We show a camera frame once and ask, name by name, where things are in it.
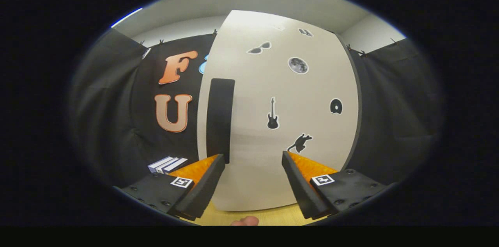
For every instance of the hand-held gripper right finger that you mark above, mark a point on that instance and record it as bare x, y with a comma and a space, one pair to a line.
302, 192

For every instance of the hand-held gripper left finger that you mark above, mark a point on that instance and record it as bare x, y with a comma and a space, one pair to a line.
202, 192

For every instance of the white cabinet door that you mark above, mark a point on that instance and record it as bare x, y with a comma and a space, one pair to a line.
312, 91

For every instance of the white spine book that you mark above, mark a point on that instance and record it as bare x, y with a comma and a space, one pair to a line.
167, 164

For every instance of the light blue book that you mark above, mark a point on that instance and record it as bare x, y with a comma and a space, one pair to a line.
160, 163

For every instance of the black backdrop cloth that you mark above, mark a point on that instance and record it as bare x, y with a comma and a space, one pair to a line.
390, 122

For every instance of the row of black clips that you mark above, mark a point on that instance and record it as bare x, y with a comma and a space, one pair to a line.
160, 41

